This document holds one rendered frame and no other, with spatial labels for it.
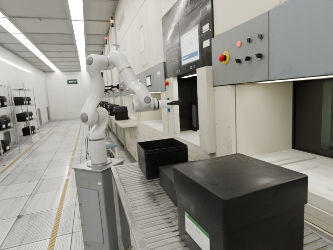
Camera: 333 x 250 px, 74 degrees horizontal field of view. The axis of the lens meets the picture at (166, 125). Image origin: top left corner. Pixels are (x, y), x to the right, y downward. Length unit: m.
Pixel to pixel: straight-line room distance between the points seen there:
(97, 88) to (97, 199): 0.79
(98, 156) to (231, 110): 1.01
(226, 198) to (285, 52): 0.63
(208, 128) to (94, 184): 0.89
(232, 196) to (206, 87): 0.91
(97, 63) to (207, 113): 0.80
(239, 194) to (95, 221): 1.42
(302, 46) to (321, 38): 0.07
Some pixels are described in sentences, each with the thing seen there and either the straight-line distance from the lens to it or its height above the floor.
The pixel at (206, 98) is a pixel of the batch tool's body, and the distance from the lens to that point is 1.37.
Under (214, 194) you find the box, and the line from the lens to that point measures 0.57.
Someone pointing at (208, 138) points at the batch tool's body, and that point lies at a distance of 1.40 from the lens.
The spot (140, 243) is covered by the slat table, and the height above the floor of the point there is 0.76.
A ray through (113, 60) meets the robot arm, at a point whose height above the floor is 1.49.
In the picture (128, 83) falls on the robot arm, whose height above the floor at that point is 1.34.
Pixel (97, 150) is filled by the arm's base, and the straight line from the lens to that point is 1.72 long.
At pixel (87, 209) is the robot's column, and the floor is 0.45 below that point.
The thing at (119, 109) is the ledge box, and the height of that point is 1.01.
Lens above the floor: 1.25
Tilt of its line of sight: 8 degrees down
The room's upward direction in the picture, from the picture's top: 4 degrees counter-clockwise
